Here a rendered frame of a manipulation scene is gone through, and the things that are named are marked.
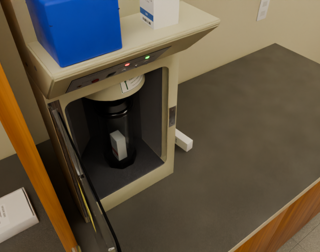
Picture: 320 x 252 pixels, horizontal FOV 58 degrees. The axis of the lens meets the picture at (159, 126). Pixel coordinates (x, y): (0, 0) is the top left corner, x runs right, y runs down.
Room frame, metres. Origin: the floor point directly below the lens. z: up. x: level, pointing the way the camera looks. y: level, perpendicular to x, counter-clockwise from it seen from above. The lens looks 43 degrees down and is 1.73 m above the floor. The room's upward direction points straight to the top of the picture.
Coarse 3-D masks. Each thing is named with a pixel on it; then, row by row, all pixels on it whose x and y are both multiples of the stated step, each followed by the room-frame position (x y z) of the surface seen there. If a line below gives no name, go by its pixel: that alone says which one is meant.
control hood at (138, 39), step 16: (128, 16) 0.53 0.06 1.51; (192, 16) 0.53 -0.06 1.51; (208, 16) 0.53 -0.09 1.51; (128, 32) 0.46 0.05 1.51; (144, 32) 0.46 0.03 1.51; (160, 32) 0.46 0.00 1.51; (176, 32) 0.46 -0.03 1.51; (192, 32) 0.48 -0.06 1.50; (208, 32) 0.54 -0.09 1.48; (32, 48) 0.41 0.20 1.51; (128, 48) 0.41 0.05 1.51; (144, 48) 0.42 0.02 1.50; (160, 48) 0.46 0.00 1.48; (176, 48) 0.53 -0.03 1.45; (48, 64) 0.36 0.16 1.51; (80, 64) 0.36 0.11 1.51; (96, 64) 0.37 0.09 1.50; (112, 64) 0.40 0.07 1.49; (144, 64) 0.52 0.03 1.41; (48, 80) 0.35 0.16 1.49; (64, 80) 0.35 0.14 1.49; (48, 96) 0.40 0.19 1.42
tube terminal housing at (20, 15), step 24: (0, 0) 0.51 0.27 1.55; (24, 0) 0.44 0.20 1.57; (120, 0) 0.53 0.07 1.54; (24, 24) 0.43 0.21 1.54; (24, 48) 0.45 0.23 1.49; (144, 72) 0.56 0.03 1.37; (168, 72) 0.60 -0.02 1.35; (72, 96) 0.46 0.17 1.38; (168, 96) 0.60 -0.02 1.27; (48, 120) 0.46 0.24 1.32; (168, 120) 0.60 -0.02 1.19; (168, 144) 0.60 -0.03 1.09; (168, 168) 0.60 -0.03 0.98; (72, 192) 0.48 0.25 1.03; (120, 192) 0.50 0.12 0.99
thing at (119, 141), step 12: (96, 108) 0.59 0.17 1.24; (132, 108) 0.60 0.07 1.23; (108, 120) 0.57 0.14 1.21; (120, 120) 0.58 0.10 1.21; (108, 132) 0.57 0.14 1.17; (120, 132) 0.57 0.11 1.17; (132, 132) 0.61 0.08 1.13; (108, 144) 0.58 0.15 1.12; (120, 144) 0.57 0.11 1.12; (132, 144) 0.60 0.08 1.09; (108, 156) 0.58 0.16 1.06; (120, 156) 0.57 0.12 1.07
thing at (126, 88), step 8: (128, 80) 0.56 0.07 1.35; (136, 80) 0.58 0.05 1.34; (144, 80) 0.60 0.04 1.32; (112, 88) 0.54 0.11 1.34; (120, 88) 0.54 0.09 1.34; (128, 88) 0.55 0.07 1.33; (136, 88) 0.56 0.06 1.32; (88, 96) 0.54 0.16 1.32; (96, 96) 0.53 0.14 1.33; (104, 96) 0.53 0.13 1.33; (112, 96) 0.53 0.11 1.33; (120, 96) 0.53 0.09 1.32
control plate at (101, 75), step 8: (168, 48) 0.49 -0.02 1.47; (144, 56) 0.45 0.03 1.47; (152, 56) 0.49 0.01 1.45; (120, 64) 0.42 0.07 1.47; (96, 72) 0.40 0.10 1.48; (104, 72) 0.42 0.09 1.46; (120, 72) 0.48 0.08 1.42; (72, 80) 0.37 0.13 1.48; (80, 80) 0.39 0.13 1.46; (88, 80) 0.42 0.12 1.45; (72, 88) 0.41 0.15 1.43
